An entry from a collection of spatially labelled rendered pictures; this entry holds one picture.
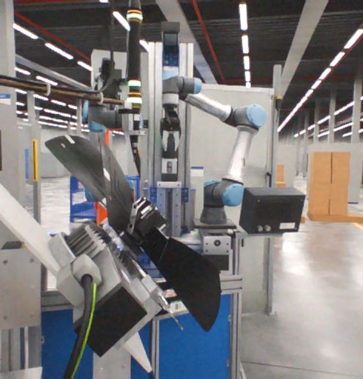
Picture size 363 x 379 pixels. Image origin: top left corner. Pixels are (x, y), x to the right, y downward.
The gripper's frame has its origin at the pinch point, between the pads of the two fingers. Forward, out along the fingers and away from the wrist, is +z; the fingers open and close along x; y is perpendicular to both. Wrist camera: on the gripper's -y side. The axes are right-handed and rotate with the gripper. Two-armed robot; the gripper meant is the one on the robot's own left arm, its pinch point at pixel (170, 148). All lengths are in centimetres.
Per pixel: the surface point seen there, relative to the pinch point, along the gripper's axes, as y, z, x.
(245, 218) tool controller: -14.2, 31.6, -32.0
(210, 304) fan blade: -86, 40, 12
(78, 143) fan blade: -48, 1, 42
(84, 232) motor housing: -65, 25, 41
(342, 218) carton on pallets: 546, 136, -545
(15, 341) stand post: -69, 51, 57
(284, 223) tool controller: -19, 34, -49
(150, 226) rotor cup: -66, 24, 23
